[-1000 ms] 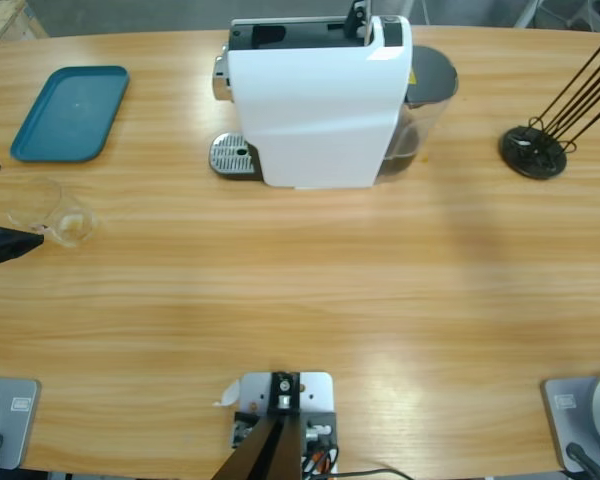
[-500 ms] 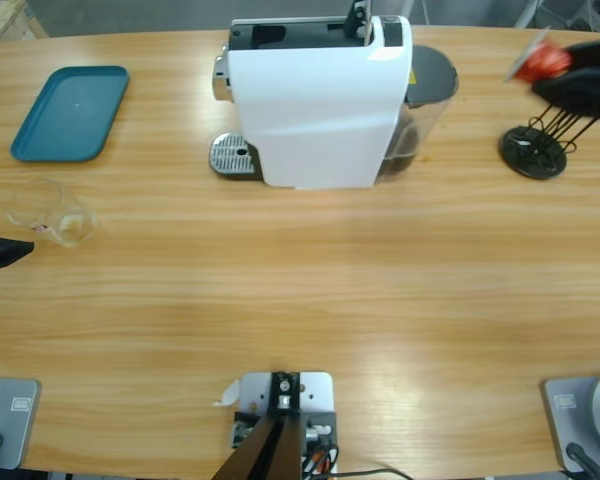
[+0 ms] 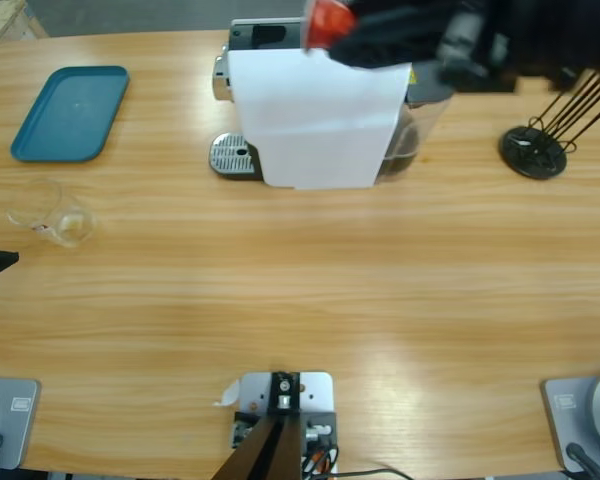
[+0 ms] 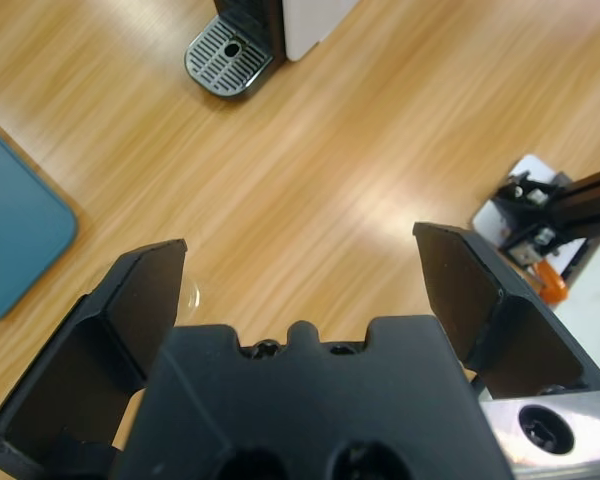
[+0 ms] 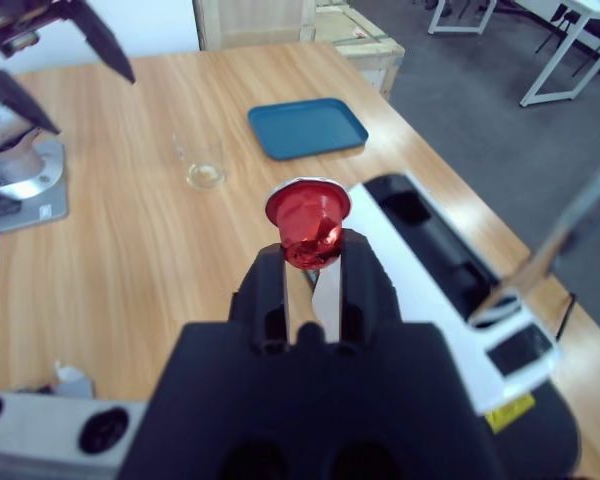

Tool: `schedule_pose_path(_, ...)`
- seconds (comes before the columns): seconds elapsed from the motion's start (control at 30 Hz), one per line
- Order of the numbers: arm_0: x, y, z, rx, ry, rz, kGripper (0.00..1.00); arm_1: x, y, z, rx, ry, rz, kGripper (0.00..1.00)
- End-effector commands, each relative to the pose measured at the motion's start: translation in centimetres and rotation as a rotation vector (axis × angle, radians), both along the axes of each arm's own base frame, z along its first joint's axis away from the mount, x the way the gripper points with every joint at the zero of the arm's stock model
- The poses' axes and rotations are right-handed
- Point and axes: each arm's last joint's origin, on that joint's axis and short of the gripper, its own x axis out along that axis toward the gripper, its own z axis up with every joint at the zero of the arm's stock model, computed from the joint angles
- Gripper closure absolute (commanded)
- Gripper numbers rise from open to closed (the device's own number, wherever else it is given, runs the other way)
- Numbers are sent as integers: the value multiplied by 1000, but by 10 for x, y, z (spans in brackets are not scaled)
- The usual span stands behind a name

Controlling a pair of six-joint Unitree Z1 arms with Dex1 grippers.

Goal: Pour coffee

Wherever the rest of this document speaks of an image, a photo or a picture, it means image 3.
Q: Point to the white paper tag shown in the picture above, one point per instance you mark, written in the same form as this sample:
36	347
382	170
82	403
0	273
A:
230	395

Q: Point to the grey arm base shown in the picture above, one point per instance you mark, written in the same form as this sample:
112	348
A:
580	415
10	415

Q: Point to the clear water tank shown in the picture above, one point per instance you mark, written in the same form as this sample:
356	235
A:
415	140

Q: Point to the clear glass cup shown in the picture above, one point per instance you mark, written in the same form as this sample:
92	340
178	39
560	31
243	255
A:
70	225

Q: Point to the white capsule coffee machine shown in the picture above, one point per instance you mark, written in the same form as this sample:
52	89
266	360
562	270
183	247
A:
305	125

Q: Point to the wooden crate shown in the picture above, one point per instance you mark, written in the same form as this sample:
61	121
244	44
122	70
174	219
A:
5	20

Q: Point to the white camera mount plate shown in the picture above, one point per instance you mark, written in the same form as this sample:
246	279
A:
315	395

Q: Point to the teal plastic tray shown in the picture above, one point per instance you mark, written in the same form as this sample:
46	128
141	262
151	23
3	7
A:
70	115

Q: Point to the red coffee capsule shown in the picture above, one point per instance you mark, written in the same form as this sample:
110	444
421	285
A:
330	22

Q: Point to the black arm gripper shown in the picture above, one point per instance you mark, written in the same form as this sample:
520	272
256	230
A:
480	45

